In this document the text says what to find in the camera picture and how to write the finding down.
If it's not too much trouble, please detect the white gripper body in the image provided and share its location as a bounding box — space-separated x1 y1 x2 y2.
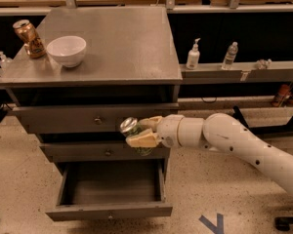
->
156 114 184 148

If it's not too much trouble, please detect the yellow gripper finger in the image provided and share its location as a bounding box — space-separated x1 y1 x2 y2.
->
139 116 162 132
126 129 160 148

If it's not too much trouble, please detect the green soda can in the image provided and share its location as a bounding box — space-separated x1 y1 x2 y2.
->
119 117 152 156

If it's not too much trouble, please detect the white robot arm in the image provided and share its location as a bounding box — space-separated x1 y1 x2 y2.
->
120 113 293 197

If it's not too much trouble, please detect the top grey drawer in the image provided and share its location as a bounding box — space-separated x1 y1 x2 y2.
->
13 103 179 134

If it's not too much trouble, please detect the grey drawer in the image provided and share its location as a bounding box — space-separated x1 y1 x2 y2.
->
13 103 179 134
40 141 170 163
46 159 172 221

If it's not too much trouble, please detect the bottom grey drawer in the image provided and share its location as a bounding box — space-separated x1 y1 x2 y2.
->
46 159 172 221

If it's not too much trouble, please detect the middle grey drawer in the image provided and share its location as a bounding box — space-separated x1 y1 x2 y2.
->
40 141 170 163

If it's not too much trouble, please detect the grey drawer cabinet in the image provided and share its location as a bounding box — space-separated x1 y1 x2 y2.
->
0 6 184 222

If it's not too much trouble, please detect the orange soda can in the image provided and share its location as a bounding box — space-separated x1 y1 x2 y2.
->
13 19 46 59

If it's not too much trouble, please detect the black stand leg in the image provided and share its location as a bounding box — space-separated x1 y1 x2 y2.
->
233 106 249 128

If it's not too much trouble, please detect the white pump bottle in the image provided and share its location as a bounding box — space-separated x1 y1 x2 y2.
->
186 38 200 70

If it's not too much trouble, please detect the clear water bottle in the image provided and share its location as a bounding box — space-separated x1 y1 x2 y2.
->
222 42 238 70

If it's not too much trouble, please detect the white bowl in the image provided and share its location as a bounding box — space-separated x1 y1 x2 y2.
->
46 36 87 67

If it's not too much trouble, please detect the crumpled clear wrapper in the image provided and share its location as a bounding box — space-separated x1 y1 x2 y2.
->
255 59 272 70

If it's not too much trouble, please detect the orange bottle under shelf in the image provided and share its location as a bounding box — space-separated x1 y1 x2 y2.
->
272 84 290 107

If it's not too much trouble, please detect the black chair base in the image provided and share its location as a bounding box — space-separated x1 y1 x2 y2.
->
274 216 293 231

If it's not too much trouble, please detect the clear sanitizer bottle left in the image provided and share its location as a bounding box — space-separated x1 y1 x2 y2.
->
0 51 12 69

